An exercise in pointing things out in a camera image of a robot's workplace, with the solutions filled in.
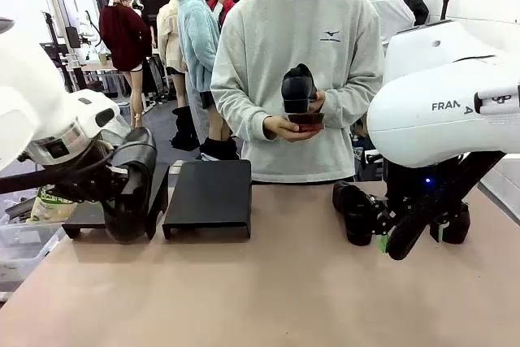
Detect green white bag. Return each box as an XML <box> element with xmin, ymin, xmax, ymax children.
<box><xmin>26</xmin><ymin>186</ymin><xmax>78</xmax><ymax>224</ymax></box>

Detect person left hand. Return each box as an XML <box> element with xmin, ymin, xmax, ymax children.
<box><xmin>307</xmin><ymin>89</ymin><xmax>327</xmax><ymax>115</ymax></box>

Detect dark red sweater mannequin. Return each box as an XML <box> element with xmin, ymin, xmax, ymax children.
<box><xmin>98</xmin><ymin>0</ymin><xmax>154</xmax><ymax>128</ymax></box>

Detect person right hand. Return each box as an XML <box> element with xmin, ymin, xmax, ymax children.
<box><xmin>262</xmin><ymin>115</ymin><xmax>323</xmax><ymax>144</ymax></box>

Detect black right arm hose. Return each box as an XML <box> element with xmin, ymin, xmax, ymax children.
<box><xmin>385</xmin><ymin>150</ymin><xmax>507</xmax><ymax>262</ymax></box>

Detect light blue fleece mannequin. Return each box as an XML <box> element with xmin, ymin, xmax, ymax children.
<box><xmin>176</xmin><ymin>0</ymin><xmax>241</xmax><ymax>162</ymax></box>

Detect person right forearm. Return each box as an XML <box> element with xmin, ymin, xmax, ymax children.
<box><xmin>210</xmin><ymin>78</ymin><xmax>271</xmax><ymax>141</ymax></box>

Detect black left arm hose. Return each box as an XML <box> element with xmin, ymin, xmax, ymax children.
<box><xmin>0</xmin><ymin>150</ymin><xmax>117</xmax><ymax>196</ymax></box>

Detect person in grey sweatshirt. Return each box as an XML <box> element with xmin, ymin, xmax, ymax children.
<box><xmin>210</xmin><ymin>0</ymin><xmax>385</xmax><ymax>184</ymax></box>

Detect black arm hose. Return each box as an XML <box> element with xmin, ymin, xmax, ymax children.
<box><xmin>0</xmin><ymin>150</ymin><xmax>117</xmax><ymax>196</ymax></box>
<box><xmin>385</xmin><ymin>150</ymin><xmax>507</xmax><ymax>262</ymax></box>

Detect person left forearm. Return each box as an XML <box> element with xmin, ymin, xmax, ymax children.
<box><xmin>323</xmin><ymin>74</ymin><xmax>385</xmax><ymax>128</ymax></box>

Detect wooden background desk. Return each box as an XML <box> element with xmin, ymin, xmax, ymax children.
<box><xmin>80</xmin><ymin>60</ymin><xmax>123</xmax><ymax>96</ymax></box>

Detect white shirt mannequin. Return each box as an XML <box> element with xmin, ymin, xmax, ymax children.
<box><xmin>362</xmin><ymin>0</ymin><xmax>416</xmax><ymax>55</ymax></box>

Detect clear plastic bin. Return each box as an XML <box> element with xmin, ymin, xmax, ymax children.
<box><xmin>0</xmin><ymin>220</ymin><xmax>68</xmax><ymax>295</ymax></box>

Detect red soled shoe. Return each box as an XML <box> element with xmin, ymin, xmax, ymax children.
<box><xmin>287</xmin><ymin>112</ymin><xmax>327</xmax><ymax>133</ymax></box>

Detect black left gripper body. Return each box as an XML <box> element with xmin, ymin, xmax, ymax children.
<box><xmin>52</xmin><ymin>141</ymin><xmax>131</xmax><ymax>206</ymax></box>

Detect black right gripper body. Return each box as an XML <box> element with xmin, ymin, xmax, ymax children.
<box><xmin>383</xmin><ymin>155</ymin><xmax>468</xmax><ymax>212</ymax></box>

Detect red jacket mannequin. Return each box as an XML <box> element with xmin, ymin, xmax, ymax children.
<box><xmin>206</xmin><ymin>0</ymin><xmax>237</xmax><ymax>27</ymax></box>

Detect cream jacket mannequin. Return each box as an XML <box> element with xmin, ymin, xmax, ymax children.
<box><xmin>156</xmin><ymin>0</ymin><xmax>201</xmax><ymax>152</ymax></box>

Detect black shoe stand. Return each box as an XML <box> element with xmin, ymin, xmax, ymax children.
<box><xmin>63</xmin><ymin>162</ymin><xmax>170</xmax><ymax>241</ymax></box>
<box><xmin>162</xmin><ymin>158</ymin><xmax>253</xmax><ymax>240</ymax></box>

